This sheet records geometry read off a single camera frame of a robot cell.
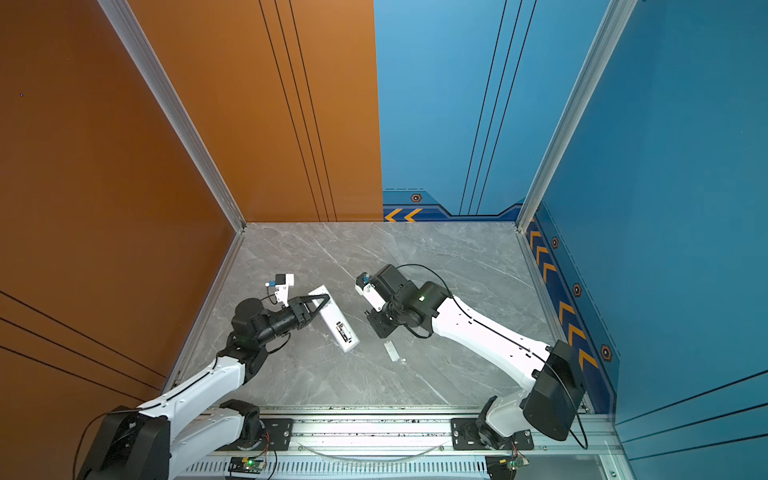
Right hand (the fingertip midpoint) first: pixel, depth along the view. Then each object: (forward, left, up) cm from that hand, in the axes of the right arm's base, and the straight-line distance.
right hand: (372, 318), depth 76 cm
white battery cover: (-2, -4, -16) cm, 17 cm away
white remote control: (-1, +9, 0) cm, 9 cm away
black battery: (-3, +8, -2) cm, 8 cm away
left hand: (+4, +11, +3) cm, 12 cm away
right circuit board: (-29, -32, -19) cm, 47 cm away
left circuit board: (-29, +30, -18) cm, 45 cm away
